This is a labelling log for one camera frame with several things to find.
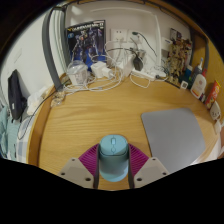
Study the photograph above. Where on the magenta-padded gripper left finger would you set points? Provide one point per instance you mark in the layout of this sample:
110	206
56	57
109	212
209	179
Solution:
75	171

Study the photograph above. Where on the light blue computer mouse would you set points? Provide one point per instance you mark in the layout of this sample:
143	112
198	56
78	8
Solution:
113	160

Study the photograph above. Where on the brown tree figurine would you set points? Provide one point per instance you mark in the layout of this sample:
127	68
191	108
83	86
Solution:
178	61

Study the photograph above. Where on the blue robot model kit box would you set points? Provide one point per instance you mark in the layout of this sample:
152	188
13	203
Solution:
85	43

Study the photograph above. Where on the clear plastic container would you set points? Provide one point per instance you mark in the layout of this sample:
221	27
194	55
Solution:
77	74

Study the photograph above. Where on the white charger block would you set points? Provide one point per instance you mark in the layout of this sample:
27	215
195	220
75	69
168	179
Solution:
99	69

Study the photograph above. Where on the grey metal frame post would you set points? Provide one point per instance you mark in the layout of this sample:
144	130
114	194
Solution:
50	50
206	53

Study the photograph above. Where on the metal cup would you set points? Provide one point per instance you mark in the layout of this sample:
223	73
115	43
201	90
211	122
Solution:
139	61

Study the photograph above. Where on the white power strip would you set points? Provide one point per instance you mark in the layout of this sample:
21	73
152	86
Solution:
150	74

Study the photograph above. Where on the bed with teal bedding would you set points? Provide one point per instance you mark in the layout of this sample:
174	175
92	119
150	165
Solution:
6	133

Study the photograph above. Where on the grey mouse pad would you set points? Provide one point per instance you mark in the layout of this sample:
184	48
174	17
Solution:
173	136

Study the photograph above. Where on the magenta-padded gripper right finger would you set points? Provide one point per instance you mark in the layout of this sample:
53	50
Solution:
151	170

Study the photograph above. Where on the white pump lotion bottle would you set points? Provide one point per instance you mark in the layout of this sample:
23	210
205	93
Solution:
198	86

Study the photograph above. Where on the red snack can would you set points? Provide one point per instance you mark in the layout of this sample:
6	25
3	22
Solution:
212	95

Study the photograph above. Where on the black backpack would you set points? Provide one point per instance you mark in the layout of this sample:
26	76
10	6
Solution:
16	96

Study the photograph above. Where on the small white desk clock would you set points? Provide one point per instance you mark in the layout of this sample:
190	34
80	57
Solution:
184	84

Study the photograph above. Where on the white wall socket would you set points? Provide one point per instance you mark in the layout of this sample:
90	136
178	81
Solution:
119	35
137	37

